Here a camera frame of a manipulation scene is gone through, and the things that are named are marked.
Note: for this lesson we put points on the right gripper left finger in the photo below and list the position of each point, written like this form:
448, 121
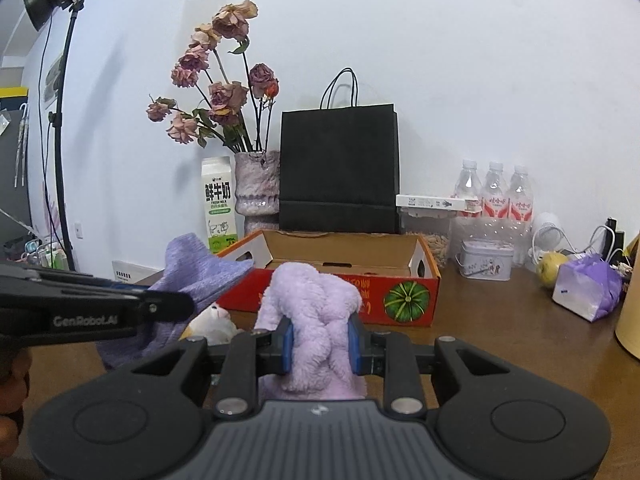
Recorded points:
276, 349

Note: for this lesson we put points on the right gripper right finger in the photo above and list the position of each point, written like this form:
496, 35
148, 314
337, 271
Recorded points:
366, 349

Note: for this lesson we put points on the purple fluffy slipper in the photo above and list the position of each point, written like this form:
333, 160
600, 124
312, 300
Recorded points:
319, 306

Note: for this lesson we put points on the purple linen drawstring pouch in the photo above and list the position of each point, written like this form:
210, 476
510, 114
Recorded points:
192, 269

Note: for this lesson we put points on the yellow white plush toy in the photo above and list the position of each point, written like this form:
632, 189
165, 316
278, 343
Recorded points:
214, 324

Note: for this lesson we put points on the red cardboard box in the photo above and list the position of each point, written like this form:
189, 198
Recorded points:
396, 274

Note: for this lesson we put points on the clear plastic food container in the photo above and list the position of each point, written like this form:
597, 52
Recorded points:
434, 226

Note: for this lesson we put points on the white tin box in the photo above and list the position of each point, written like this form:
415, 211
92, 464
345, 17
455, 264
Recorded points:
485, 260

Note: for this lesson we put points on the white flat long box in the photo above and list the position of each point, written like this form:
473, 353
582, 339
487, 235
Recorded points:
461, 204

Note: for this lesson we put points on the white green milk carton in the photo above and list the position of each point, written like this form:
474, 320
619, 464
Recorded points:
218, 202

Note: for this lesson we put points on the black paper bag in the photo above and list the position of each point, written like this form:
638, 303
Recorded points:
339, 167

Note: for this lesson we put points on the water bottle left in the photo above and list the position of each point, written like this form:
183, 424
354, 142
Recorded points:
468, 187

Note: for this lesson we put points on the water bottle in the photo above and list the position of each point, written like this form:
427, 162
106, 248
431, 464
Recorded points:
468, 187
494, 193
520, 196

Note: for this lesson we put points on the green yellow pear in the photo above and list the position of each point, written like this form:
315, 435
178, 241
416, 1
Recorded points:
547, 268

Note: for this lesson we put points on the water bottle middle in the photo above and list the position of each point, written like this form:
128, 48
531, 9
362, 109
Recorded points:
494, 193

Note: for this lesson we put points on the water bottle right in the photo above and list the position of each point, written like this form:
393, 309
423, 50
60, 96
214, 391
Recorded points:
520, 196

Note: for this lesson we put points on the purple tissue pack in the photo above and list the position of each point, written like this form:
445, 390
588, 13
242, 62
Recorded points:
589, 287

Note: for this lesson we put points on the dried pink roses bouquet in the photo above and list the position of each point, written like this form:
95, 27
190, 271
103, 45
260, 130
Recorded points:
236, 98

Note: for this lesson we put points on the beige thermos jug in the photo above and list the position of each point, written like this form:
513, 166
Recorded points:
627, 330

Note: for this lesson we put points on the white booklet by wall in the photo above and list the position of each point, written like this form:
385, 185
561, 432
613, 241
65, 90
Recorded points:
130, 273

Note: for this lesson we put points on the white charger with cables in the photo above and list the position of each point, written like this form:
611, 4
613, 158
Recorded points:
547, 235

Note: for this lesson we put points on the black camera on tripod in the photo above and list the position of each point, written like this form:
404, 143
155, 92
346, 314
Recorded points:
39, 12

